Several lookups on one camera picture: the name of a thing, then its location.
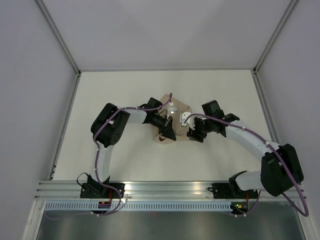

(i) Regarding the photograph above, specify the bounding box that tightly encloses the aluminium mounting rail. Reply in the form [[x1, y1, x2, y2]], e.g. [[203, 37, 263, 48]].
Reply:
[[34, 181, 307, 202]]

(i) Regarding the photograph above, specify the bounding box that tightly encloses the beige cloth napkin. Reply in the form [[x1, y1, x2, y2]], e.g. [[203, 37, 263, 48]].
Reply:
[[151, 97, 192, 145]]

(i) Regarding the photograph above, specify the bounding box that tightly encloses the purple cable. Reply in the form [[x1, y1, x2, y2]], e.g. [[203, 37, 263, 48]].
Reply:
[[92, 92, 174, 186], [183, 113, 310, 217]]

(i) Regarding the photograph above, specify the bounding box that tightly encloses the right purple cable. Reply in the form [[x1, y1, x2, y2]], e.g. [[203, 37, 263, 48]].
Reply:
[[183, 113, 310, 217]]

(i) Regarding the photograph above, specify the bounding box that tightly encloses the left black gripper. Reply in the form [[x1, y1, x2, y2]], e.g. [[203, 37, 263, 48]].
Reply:
[[150, 113, 176, 142]]

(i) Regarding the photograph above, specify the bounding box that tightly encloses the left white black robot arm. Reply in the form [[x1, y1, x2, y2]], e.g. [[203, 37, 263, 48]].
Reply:
[[82, 94, 177, 198]]

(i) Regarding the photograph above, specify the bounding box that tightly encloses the right aluminium frame post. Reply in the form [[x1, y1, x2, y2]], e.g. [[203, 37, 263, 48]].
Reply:
[[252, 0, 300, 75]]

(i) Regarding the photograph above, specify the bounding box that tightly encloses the left aluminium frame post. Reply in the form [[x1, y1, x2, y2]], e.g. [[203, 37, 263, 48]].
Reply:
[[34, 0, 81, 76]]

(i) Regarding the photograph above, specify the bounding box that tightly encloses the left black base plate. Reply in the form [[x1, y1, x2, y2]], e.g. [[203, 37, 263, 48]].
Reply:
[[80, 182, 125, 200]]

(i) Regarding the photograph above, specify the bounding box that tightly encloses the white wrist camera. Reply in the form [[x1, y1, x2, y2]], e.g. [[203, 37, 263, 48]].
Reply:
[[179, 112, 195, 129], [166, 105, 178, 118]]

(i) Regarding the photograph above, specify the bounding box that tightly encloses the white slotted cable duct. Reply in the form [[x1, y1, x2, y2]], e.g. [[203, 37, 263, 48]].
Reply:
[[45, 201, 232, 212]]

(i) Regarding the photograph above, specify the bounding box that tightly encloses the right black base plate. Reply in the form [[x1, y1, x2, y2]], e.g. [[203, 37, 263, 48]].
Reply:
[[207, 182, 258, 200]]

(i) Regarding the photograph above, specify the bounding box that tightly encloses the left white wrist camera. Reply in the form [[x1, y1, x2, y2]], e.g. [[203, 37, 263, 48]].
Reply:
[[166, 105, 178, 118]]

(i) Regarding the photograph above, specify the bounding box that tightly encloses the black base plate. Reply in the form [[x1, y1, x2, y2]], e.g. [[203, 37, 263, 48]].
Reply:
[[207, 182, 258, 200], [80, 182, 125, 200]]

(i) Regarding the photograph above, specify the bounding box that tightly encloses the aluminium frame post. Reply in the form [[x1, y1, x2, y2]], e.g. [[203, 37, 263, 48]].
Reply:
[[252, 0, 300, 75], [34, 0, 81, 76]]

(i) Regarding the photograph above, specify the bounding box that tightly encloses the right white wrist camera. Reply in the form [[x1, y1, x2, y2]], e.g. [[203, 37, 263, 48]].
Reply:
[[179, 112, 195, 129]]

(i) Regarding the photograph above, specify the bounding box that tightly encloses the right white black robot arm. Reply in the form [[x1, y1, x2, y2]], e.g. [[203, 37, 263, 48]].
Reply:
[[180, 100, 304, 198]]

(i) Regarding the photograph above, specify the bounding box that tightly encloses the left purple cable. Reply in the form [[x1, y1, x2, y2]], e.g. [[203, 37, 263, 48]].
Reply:
[[92, 92, 174, 186]]

